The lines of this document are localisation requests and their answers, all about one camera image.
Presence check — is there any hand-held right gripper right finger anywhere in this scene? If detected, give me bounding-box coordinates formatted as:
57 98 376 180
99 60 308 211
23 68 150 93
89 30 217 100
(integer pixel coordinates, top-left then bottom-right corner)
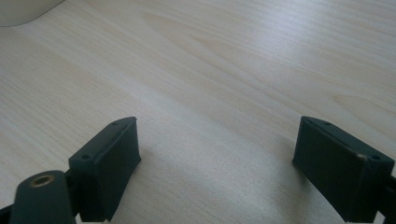
291 116 395 223

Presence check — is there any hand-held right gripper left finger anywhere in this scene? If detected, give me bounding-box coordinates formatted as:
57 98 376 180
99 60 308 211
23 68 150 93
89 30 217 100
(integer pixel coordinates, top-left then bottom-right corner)
68 116 142 223

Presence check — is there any cream plastic bin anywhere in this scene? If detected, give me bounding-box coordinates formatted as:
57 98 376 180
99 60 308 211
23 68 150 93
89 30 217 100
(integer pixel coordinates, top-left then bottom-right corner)
0 0 65 28

